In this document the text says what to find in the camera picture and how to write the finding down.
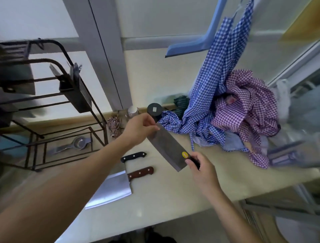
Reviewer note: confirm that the person's right hand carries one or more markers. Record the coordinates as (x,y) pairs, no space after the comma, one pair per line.
(205,177)

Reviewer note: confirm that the person's left hand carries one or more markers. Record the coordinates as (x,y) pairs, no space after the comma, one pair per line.
(136,131)

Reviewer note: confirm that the person's right thumb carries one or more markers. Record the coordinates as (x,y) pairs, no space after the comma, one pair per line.
(191,166)

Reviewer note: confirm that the person's left thumb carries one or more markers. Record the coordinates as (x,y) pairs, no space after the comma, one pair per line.
(153,127)

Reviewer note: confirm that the person's left forearm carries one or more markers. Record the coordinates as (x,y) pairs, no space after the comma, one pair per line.
(62,190)

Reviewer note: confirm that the person's right forearm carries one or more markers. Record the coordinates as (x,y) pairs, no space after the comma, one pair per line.
(232,217)

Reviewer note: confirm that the small glass jar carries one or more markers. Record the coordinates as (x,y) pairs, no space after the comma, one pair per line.
(132,112)

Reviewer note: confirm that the dark green cloth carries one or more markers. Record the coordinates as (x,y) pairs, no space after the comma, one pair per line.
(181,105)

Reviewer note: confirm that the small red checked cloth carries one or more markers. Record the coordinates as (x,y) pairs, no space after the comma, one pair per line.
(114,126)

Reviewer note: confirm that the blue checked apron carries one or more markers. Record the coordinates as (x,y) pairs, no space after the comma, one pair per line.
(212,82)

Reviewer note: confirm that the purple checked apron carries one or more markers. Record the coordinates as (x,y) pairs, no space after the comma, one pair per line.
(250,112)

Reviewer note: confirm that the metal squeezer tool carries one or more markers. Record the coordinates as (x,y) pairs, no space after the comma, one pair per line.
(75,145)

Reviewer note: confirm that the black utensil holder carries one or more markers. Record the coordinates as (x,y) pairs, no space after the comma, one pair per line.
(75,94)

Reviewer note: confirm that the grey plastic container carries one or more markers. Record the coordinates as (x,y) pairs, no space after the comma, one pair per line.
(285,155)

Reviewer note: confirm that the blue plastic dustpan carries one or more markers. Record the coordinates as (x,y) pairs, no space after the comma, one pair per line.
(197,42)

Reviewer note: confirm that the black metal dish rack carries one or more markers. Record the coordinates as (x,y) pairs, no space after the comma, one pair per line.
(50,105)

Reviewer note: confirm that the white plastic bag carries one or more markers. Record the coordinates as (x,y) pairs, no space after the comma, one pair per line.
(282,100)

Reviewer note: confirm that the yellow cutting board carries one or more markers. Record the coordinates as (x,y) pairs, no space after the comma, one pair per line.
(303,23)

